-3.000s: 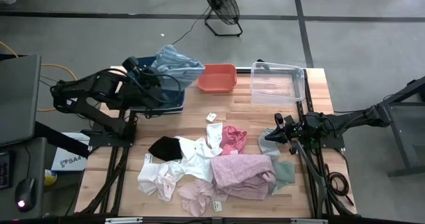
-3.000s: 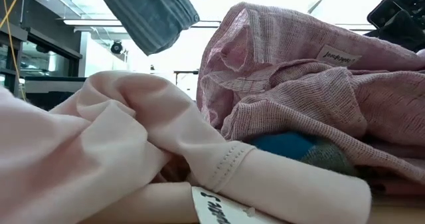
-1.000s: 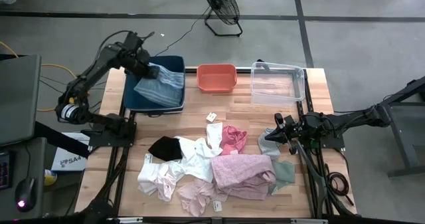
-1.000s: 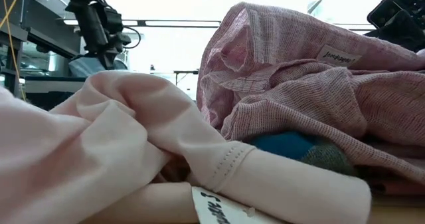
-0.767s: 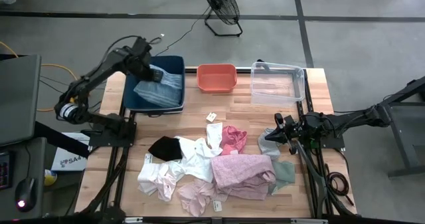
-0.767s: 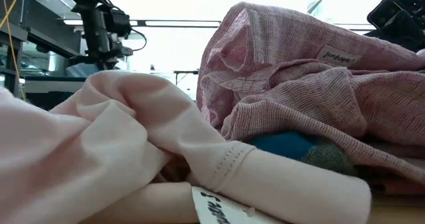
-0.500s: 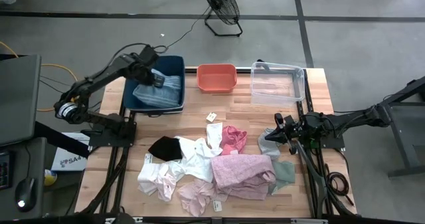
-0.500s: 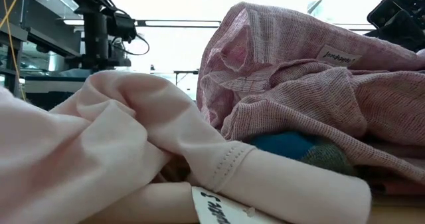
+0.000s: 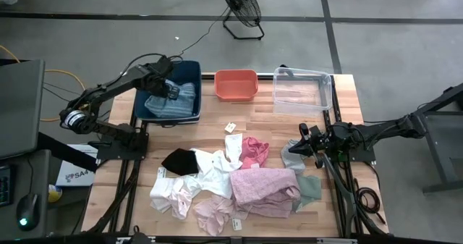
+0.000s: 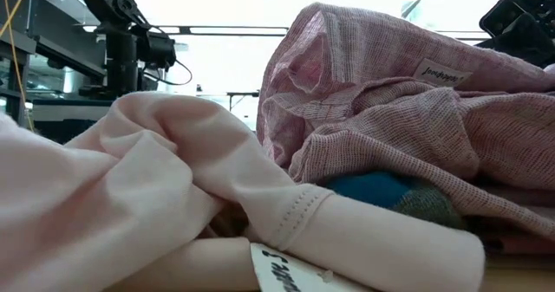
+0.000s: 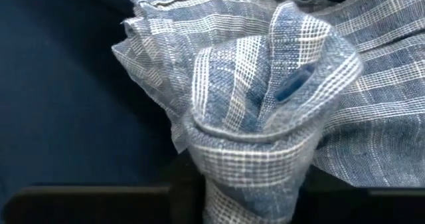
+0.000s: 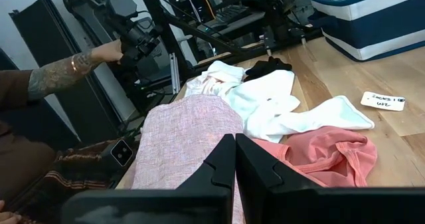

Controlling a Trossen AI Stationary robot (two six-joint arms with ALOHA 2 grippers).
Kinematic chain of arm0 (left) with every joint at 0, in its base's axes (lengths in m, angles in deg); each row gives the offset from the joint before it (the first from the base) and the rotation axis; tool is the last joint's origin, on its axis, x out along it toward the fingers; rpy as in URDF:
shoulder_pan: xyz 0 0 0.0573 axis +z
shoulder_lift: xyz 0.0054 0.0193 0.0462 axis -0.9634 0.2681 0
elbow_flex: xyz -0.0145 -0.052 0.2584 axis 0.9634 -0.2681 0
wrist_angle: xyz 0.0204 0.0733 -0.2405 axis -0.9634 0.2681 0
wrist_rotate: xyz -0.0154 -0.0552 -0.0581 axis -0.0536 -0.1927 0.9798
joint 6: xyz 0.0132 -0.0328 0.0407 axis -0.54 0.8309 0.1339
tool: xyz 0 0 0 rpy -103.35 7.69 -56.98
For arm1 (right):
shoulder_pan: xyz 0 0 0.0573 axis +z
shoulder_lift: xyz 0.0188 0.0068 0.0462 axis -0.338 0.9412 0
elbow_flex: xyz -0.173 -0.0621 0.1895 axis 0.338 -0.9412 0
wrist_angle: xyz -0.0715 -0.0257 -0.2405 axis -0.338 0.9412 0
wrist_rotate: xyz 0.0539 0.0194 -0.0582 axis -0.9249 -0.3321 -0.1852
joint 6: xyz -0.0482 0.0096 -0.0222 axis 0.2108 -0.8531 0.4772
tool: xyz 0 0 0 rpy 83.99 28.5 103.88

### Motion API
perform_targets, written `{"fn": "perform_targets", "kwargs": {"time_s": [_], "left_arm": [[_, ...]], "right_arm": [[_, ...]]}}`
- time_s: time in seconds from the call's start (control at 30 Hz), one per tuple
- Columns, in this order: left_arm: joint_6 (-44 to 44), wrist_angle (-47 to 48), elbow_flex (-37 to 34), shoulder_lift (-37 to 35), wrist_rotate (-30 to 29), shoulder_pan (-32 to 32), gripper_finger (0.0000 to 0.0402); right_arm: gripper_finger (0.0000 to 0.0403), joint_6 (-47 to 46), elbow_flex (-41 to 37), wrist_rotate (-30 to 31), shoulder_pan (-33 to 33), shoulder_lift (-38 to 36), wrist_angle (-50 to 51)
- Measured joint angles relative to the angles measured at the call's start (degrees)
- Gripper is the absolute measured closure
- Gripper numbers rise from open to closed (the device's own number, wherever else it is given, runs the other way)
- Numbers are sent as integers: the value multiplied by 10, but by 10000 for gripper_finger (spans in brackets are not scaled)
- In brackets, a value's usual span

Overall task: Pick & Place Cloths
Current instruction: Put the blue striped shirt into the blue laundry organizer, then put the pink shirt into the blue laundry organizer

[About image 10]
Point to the dark gray teal-toed sock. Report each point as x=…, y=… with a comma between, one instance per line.
x=373, y=188

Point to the pink woven shirt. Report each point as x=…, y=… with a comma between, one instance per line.
x=390, y=110

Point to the pale pink garment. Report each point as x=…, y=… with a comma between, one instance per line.
x=130, y=188

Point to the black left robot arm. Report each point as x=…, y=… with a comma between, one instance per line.
x=121, y=58

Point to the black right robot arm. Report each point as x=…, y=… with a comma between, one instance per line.
x=524, y=32

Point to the black background table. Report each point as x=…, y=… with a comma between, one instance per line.
x=243, y=94

